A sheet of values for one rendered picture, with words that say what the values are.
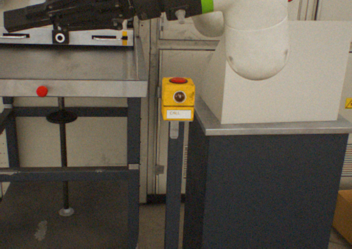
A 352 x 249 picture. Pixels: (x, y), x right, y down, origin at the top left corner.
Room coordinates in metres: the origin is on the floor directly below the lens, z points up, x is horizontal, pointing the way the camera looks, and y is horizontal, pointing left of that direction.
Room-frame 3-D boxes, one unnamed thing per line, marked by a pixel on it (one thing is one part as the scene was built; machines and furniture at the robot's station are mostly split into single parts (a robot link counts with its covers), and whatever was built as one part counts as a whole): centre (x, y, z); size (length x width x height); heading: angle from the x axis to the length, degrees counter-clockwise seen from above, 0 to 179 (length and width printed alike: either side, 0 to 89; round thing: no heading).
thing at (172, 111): (1.15, -0.01, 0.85); 0.08 x 0.08 x 0.10; 7
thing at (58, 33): (1.69, 0.44, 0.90); 0.06 x 0.03 x 0.05; 97
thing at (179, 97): (1.11, -0.01, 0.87); 0.03 x 0.01 x 0.03; 97
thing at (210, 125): (1.41, -0.29, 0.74); 0.46 x 0.36 x 0.02; 98
